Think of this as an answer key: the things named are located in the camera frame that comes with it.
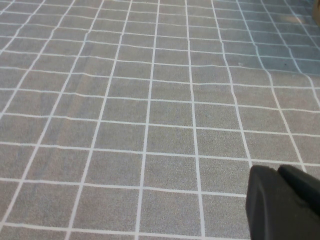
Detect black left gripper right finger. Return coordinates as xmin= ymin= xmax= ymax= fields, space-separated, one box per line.
xmin=278 ymin=164 xmax=320 ymax=217

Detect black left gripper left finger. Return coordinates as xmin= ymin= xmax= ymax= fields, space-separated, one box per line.
xmin=245 ymin=165 xmax=320 ymax=240

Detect brown cardboard shoe box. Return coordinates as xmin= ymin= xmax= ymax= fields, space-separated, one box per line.
xmin=312 ymin=0 xmax=320 ymax=26

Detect grey checked tablecloth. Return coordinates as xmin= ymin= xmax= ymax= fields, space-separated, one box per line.
xmin=0 ymin=0 xmax=320 ymax=240

